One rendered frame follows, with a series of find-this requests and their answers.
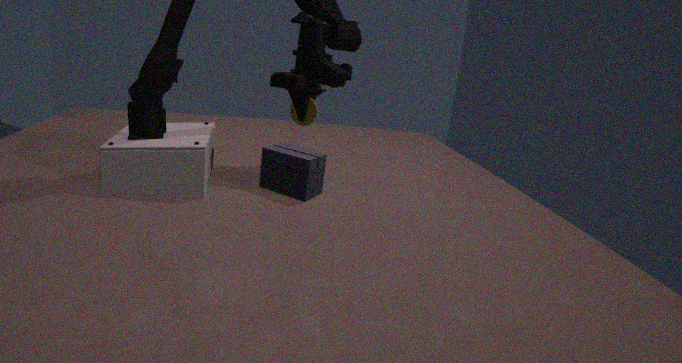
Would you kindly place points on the gold coin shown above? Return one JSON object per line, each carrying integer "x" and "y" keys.
{"x": 311, "y": 113}

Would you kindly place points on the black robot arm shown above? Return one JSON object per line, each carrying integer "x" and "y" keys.
{"x": 146, "y": 115}

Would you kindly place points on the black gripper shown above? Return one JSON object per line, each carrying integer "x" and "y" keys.
{"x": 301, "y": 83}

